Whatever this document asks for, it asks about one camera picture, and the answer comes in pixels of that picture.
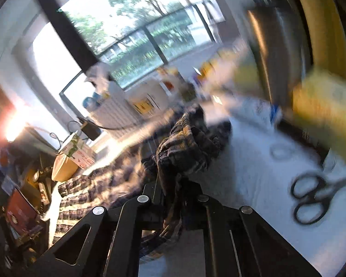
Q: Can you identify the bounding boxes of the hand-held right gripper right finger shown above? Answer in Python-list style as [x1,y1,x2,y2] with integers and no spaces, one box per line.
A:
[182,180,323,277]

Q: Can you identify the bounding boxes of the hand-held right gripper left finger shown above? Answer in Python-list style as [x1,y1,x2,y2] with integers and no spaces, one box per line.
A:
[26,179,165,277]

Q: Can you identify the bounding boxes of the plaid pants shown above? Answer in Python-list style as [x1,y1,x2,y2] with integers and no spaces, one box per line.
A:
[50,104,233,266]

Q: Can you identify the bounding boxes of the white slatted basket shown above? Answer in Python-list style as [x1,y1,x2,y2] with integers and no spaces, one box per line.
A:
[89,92,150,139]

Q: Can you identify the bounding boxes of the white milk carton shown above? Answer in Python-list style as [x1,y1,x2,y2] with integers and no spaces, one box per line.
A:
[59,133,95,169]

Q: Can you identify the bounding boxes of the black power adapter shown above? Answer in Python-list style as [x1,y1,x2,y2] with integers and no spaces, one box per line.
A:
[78,117,101,140]

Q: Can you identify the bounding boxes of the white mug with yellow print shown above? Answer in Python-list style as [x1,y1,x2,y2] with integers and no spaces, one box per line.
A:
[127,79,173,116]

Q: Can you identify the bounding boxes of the white plastic bag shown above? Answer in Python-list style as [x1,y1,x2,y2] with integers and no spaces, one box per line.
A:
[231,92,283,127]

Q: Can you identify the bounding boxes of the clear plastic bag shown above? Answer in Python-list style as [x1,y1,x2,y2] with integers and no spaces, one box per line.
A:
[85,63,113,93]

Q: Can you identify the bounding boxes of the yellow plastic bag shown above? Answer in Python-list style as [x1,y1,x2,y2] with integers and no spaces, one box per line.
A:
[203,46,260,87]

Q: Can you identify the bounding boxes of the tablet with red screen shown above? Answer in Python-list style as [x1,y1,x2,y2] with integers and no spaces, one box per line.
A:
[4,187,38,237]

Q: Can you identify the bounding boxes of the yellow sponge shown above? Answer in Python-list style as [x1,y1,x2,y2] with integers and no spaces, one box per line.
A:
[291,69,346,162]

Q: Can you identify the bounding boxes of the stainless steel thermos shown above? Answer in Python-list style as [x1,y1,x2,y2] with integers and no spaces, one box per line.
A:
[246,6,309,107]

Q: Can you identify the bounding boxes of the balcony railing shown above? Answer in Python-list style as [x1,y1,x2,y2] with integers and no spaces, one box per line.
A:
[98,0,225,64]

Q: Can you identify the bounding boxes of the yellow padded pole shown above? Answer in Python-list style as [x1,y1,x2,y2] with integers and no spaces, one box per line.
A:
[288,0,346,75]

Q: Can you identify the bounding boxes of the black charging cable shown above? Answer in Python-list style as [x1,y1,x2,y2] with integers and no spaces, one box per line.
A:
[50,118,150,151]

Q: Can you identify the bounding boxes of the black handled scissors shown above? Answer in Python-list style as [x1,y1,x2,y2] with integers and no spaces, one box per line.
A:
[291,171,346,225]

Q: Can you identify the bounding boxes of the black window frame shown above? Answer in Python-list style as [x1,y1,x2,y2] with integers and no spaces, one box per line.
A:
[32,0,101,70]

